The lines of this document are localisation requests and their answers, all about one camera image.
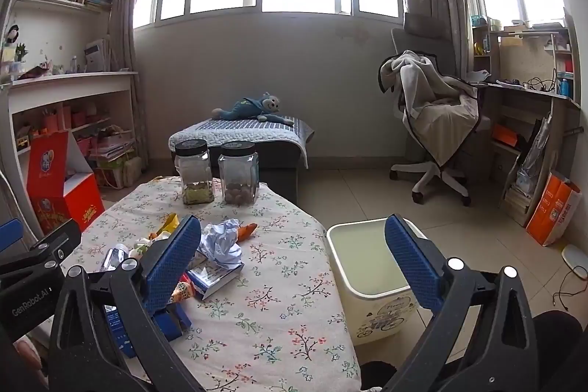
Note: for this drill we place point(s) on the crumpled white paper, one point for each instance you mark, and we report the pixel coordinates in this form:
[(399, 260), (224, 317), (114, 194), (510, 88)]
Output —
[(220, 245)]

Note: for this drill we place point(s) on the red cardboard box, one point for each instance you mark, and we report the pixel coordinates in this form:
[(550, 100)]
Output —
[(50, 176)]

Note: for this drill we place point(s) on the clear jar with brown nuts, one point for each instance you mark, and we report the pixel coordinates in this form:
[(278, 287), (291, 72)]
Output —
[(239, 176)]

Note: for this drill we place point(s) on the white bathroom scale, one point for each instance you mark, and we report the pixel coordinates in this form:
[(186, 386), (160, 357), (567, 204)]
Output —
[(574, 261)]

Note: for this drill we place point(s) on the yellow wrapper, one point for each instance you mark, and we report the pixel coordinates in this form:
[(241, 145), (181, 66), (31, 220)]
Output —
[(167, 224)]

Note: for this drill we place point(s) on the blue plush monkey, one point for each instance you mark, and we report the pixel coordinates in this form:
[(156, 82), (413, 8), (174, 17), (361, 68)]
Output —
[(250, 105)]

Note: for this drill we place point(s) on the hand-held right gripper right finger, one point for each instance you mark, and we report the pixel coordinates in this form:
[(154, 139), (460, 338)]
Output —
[(413, 268)]

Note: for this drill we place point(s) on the dark ottoman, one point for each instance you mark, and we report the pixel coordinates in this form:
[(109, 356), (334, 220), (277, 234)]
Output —
[(280, 180)]

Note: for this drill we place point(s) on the clear jar with green contents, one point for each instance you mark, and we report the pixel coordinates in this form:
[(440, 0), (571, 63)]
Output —
[(195, 176)]

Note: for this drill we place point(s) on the blue bottle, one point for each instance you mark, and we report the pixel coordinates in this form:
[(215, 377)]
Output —
[(564, 86)]

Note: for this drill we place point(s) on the white appliance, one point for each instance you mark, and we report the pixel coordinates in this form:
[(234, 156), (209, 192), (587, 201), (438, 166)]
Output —
[(96, 54)]

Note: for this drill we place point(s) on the silver plastic bag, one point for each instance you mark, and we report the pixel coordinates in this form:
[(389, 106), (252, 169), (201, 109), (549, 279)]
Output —
[(535, 158)]

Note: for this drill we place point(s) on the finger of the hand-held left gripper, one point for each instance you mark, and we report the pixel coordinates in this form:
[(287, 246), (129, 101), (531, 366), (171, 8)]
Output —
[(55, 242), (10, 231)]

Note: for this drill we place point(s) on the small orange peel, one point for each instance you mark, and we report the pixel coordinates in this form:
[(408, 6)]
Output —
[(248, 231)]

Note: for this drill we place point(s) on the person's leg in dark pants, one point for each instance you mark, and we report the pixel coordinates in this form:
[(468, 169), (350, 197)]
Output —
[(560, 350), (376, 378)]

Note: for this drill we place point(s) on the silver plastic wrapper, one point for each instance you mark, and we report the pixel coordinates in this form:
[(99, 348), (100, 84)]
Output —
[(112, 259)]

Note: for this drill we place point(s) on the white storage cabinet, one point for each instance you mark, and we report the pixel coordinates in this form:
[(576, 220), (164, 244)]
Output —
[(69, 84)]

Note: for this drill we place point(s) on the orange cardboard box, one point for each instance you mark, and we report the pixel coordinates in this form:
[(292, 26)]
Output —
[(551, 213)]

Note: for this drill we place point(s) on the cream plastic trash bin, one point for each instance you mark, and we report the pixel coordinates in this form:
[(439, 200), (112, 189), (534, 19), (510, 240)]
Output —
[(367, 263)]

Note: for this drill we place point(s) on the orange snack wrapper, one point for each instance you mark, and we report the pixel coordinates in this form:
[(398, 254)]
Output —
[(181, 292)]

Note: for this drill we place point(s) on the beige blanket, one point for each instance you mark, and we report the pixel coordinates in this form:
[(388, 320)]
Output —
[(432, 98)]

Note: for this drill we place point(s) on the blue drink carton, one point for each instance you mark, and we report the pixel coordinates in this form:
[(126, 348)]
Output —
[(120, 330)]

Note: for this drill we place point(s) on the white office chair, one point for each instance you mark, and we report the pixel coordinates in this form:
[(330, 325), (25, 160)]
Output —
[(441, 176)]

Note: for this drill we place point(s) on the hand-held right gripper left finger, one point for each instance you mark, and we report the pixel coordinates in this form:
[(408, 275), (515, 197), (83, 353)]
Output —
[(173, 265)]

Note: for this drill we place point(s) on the wooden desk with shelves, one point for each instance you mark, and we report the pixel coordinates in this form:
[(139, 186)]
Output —
[(528, 61)]

